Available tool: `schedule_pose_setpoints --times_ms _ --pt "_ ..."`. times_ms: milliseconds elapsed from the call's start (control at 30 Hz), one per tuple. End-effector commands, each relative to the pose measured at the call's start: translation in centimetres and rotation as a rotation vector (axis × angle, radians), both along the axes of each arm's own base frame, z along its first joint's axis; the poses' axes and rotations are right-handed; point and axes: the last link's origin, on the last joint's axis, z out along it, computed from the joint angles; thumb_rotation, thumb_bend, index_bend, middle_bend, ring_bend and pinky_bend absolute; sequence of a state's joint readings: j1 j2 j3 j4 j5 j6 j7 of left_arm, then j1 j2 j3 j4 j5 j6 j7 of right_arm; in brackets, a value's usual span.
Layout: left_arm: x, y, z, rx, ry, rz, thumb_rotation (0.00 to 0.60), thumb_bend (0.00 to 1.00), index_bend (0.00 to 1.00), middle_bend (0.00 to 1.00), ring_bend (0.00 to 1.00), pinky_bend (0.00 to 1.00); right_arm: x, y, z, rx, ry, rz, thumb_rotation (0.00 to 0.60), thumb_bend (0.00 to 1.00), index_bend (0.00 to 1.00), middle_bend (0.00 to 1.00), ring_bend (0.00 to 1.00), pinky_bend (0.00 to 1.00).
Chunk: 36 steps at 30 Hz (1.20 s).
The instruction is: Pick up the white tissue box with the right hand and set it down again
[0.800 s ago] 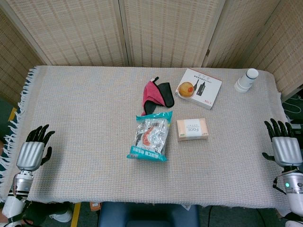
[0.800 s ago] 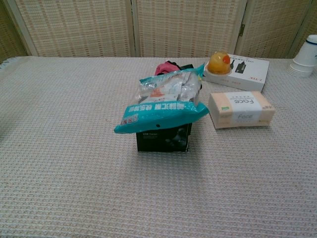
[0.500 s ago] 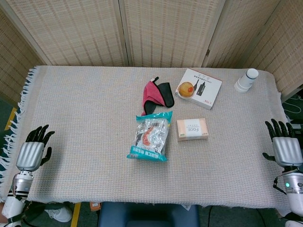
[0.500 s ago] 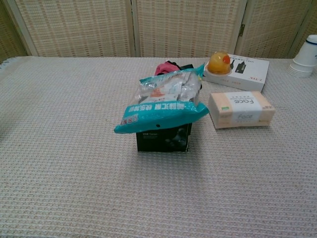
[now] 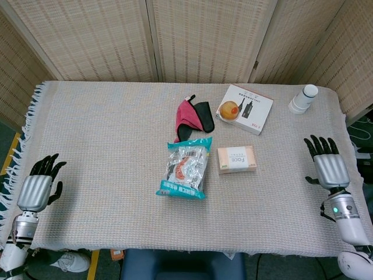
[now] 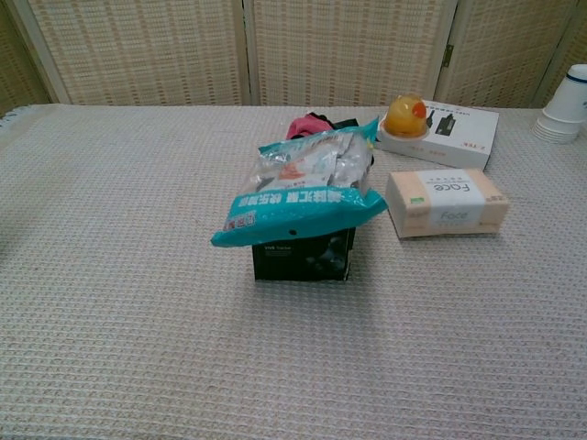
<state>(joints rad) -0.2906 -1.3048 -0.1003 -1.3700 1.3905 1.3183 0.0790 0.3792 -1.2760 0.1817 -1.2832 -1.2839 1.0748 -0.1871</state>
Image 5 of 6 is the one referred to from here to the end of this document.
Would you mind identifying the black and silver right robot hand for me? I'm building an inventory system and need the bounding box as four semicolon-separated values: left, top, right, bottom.
303;134;350;190

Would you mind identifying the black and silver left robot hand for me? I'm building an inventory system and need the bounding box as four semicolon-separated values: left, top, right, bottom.
16;153;67;212

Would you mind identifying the beige tissue box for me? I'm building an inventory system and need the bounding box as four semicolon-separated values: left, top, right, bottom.
217;145;258;175

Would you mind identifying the white printed product box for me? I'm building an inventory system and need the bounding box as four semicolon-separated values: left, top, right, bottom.
215;84;275;136

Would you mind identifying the yellow floor tape strip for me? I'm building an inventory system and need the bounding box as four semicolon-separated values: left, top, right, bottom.
0;132;22;176
86;250;100;280

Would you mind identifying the beige woven fringed tablecloth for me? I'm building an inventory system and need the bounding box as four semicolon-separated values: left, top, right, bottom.
0;80;365;259

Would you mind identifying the white sneaker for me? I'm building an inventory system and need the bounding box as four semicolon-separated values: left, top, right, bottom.
49;252;91;274

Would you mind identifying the woven folding screen panel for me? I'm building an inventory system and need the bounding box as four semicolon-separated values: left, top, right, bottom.
300;0;373;123
249;0;355;85
0;11;59;129
145;0;279;84
0;0;160;83

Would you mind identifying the orange jelly cup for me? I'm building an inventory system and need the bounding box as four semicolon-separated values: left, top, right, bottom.
219;100;240;121

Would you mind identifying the black cloth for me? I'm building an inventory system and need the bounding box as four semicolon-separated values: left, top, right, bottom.
178;100;216;139

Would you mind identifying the teal and clear snack bag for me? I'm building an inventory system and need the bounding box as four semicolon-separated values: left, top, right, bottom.
155;136;213;201

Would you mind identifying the pink cloth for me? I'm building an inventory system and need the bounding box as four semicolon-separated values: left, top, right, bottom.
174;94;203;144

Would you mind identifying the blue padded seat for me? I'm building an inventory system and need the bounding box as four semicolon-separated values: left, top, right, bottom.
120;248;246;280

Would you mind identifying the white cable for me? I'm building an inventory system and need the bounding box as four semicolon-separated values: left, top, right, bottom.
350;115;373;141

